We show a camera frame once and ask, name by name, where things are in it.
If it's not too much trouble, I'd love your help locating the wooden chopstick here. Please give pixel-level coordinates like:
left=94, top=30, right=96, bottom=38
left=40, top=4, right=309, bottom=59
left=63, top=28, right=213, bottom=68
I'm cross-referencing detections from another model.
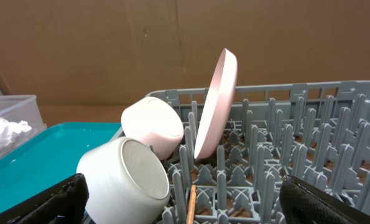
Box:
left=187, top=185, right=197, bottom=224

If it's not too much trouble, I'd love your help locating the grey dish rack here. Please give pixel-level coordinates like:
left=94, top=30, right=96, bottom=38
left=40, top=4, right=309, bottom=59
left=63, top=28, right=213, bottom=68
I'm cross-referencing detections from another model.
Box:
left=152, top=81, right=370, bottom=223

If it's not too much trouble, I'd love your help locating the clear plastic bin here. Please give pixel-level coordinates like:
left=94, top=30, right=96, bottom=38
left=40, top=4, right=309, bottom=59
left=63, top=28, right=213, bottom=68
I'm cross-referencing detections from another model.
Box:
left=0, top=95, right=46, bottom=159

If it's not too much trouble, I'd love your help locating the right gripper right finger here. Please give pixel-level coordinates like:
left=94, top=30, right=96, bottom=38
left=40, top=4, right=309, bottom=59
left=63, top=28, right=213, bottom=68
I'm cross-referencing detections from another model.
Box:
left=279, top=175, right=370, bottom=224

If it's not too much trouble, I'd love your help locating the white plate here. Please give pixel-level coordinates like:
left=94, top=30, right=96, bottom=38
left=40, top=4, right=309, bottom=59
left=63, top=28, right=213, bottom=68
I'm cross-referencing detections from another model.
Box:
left=194, top=49, right=238, bottom=159

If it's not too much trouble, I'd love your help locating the white cup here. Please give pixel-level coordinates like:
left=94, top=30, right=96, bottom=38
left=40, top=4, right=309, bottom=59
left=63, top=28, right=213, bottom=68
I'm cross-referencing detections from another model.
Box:
left=76, top=137, right=170, bottom=224

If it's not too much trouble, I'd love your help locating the teal serving tray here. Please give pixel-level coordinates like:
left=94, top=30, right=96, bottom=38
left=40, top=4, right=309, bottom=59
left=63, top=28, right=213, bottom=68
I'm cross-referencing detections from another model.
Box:
left=0, top=122, right=121, bottom=213

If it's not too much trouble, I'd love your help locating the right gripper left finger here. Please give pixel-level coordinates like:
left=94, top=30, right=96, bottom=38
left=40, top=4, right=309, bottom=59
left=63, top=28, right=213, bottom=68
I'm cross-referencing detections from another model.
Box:
left=0, top=173, right=89, bottom=224

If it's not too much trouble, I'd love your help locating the pink bowl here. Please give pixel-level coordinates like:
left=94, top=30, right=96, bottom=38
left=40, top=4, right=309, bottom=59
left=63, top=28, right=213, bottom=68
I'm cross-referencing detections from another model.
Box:
left=121, top=96, right=184, bottom=160

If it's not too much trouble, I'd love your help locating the white napkin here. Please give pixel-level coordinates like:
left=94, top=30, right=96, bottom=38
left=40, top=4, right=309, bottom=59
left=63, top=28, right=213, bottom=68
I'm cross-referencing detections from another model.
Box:
left=0, top=118, right=34, bottom=152

